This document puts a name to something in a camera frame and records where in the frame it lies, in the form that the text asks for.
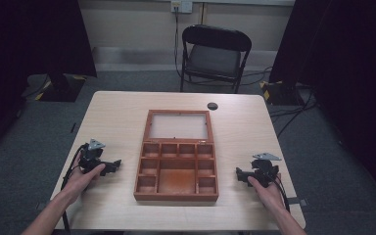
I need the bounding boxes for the person's left hand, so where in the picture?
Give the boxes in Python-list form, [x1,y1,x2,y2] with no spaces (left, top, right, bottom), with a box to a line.
[61,163,107,204]

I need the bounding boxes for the dark curtain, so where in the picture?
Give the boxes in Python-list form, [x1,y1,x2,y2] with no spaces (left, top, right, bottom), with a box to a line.
[0,0,98,161]
[268,0,376,207]

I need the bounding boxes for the black folding chair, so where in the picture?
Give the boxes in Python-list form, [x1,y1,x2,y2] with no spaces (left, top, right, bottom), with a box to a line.
[179,23,254,95]

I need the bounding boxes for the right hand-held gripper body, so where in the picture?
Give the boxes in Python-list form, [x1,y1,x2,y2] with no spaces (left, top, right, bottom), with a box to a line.
[249,152,283,189]

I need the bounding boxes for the black wall cable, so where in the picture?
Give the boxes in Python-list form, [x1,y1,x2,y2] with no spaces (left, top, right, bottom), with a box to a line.
[173,6,184,79]

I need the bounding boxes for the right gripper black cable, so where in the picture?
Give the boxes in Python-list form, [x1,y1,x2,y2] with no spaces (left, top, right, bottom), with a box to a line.
[271,174,292,213]

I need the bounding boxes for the wooden compartment box with lid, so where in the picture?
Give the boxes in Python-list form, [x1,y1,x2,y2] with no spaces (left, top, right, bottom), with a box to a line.
[133,109,220,203]

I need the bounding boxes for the person's right hand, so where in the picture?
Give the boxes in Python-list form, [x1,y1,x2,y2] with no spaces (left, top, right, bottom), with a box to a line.
[247,175,289,213]

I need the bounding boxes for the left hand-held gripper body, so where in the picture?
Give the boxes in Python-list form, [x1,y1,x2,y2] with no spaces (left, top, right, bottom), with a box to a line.
[77,138,113,174]

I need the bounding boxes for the black stand base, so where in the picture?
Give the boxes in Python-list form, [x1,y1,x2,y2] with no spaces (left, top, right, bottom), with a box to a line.
[34,72,87,103]
[259,79,306,107]

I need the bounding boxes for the black floor cables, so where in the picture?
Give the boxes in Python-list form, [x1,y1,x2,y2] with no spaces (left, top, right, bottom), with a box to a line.
[241,67,319,139]

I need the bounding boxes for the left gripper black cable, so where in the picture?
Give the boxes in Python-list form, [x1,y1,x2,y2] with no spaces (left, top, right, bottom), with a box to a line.
[60,144,88,233]

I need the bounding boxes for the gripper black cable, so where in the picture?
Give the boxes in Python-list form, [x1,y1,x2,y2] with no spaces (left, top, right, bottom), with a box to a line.
[60,144,88,233]
[271,174,292,213]

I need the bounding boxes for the white wall socket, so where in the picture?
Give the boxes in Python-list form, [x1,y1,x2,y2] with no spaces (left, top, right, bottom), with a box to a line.
[170,0,194,15]

